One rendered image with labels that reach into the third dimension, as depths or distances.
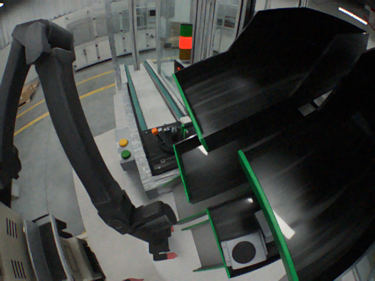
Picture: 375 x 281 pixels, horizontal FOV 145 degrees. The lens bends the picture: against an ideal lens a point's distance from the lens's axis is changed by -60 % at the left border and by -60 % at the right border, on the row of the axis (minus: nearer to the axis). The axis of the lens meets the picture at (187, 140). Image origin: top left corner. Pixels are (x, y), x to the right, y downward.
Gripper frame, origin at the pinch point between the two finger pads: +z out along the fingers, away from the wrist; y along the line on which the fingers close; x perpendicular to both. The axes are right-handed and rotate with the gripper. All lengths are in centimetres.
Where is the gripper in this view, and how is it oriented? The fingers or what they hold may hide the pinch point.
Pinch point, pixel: (173, 243)
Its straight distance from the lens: 53.8
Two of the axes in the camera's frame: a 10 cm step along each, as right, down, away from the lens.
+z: 4.4, 7.1, 5.5
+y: -1.5, -5.4, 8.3
